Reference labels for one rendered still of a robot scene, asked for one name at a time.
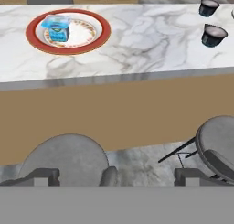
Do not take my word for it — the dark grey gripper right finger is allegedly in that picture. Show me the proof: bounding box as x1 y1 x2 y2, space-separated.
174 168 234 187

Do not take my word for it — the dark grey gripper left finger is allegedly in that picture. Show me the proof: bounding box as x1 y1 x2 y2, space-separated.
0 167 60 187

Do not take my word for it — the dark navy yogurt cup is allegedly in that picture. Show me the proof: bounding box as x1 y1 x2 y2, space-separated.
198 0 221 18
200 24 229 48

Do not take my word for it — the red rimmed white plate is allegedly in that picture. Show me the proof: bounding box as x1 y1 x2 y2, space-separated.
25 8 112 56

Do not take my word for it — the blue yogurt container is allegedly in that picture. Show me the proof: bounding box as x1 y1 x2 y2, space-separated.
40 15 71 45

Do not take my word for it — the grey round bar stool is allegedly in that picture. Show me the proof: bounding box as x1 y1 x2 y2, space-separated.
16 133 119 187
157 115 234 185

